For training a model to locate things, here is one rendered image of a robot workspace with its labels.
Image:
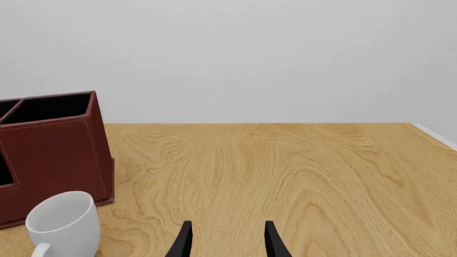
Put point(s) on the white mug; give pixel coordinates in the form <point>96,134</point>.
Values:
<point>66,227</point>

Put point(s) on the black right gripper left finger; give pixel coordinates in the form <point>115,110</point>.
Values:
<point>183,242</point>

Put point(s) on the red-brown desk caddy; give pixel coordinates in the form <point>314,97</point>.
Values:
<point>57,155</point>

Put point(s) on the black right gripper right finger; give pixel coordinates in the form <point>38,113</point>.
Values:
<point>274,242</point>

